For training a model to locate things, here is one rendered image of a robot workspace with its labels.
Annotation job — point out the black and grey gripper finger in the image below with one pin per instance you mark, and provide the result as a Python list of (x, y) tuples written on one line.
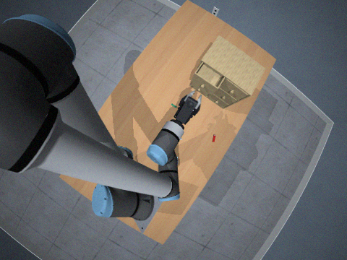
[(185, 97), (198, 105)]

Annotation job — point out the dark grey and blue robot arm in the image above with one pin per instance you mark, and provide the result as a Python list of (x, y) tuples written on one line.
[(36, 57)]

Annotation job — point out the tan wooden chest of drawers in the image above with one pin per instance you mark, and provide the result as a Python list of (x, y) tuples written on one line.
[(234, 64)]

